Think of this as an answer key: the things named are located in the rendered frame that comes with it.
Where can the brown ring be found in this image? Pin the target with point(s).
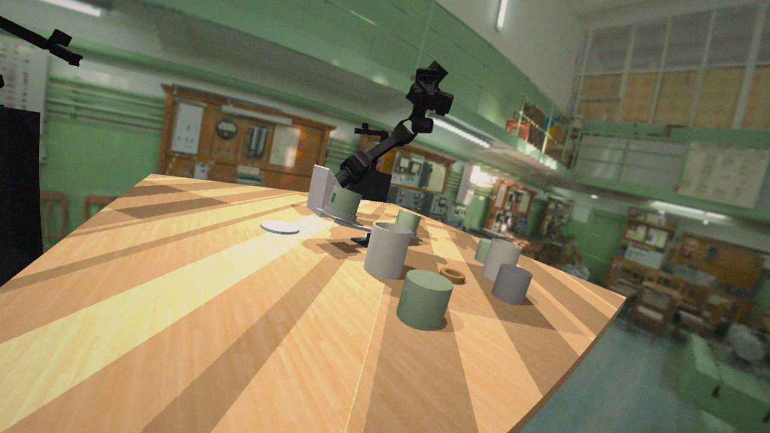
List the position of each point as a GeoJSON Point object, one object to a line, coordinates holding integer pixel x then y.
{"type": "Point", "coordinates": [456, 277]}

